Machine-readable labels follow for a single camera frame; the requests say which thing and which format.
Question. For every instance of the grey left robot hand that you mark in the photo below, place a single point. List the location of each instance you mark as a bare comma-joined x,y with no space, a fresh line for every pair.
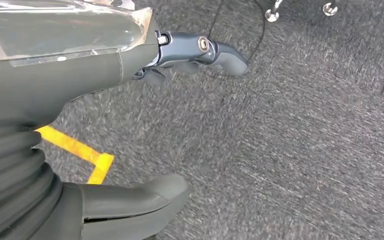
62,73

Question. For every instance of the yellow floor tape rectangle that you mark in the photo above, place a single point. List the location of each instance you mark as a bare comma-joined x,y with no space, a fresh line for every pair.
69,145

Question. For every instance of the black stool chrome base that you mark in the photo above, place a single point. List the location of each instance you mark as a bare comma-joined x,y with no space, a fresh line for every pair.
272,15

